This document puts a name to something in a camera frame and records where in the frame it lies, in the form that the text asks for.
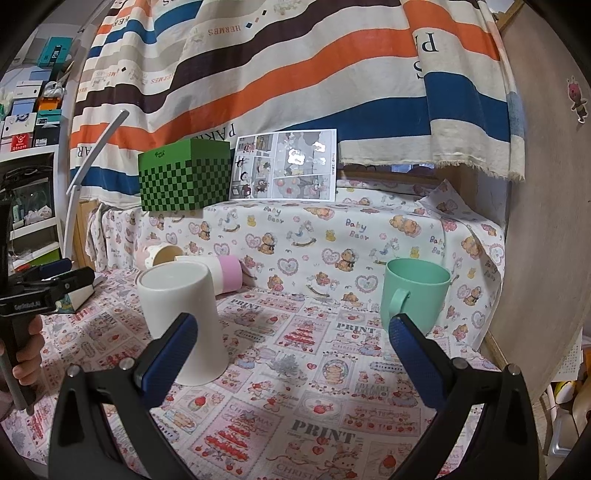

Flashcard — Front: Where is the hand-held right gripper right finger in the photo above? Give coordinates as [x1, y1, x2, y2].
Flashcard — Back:
[388, 313, 542, 480]

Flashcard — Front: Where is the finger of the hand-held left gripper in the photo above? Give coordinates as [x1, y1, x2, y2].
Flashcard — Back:
[14, 258, 74, 283]
[44, 267, 96, 301]

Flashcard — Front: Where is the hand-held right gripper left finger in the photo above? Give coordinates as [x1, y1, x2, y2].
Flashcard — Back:
[48, 313, 200, 480]

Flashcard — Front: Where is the mint green cup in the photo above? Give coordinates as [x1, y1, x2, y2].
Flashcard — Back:
[380, 257, 452, 336]

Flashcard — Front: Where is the cream scalloped cup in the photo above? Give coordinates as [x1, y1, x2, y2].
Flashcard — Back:
[144, 244, 185, 269]

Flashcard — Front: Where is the pink and white cup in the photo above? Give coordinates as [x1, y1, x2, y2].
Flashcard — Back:
[174, 255, 244, 295]

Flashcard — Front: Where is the person's left hand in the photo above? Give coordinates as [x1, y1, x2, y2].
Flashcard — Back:
[12, 318, 46, 380]

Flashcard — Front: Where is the white teal small box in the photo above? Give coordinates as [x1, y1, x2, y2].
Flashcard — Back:
[58, 284, 96, 313]

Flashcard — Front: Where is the white shelf unit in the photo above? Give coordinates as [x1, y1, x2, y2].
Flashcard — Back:
[0, 147, 64, 278]

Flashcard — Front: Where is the white desk lamp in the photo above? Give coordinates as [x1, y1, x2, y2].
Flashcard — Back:
[64, 108, 130, 265]

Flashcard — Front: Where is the strawberry printed tablecloth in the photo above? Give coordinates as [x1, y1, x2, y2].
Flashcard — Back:
[0, 268, 505, 480]

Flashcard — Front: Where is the green checkered box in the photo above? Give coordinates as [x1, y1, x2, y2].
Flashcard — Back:
[138, 138, 232, 213]

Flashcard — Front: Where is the white calendar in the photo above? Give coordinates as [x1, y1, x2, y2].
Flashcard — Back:
[551, 340, 585, 389]

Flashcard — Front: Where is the bear printed blanket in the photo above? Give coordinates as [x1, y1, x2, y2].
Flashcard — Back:
[87, 177, 507, 344]

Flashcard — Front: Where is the stack of assorted boxes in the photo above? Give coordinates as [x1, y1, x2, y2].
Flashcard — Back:
[0, 36, 75, 155]

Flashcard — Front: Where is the wooden board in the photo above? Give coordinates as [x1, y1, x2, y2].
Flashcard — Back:
[479, 0, 591, 409]

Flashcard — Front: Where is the comic picture card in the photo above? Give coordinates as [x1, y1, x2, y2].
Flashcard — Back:
[229, 128, 338, 202]

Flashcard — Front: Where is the striped cloth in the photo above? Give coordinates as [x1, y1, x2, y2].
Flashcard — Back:
[68, 0, 526, 206]

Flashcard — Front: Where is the cartoon sticker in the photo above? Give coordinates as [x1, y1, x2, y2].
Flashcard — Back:
[566, 76, 588, 123]

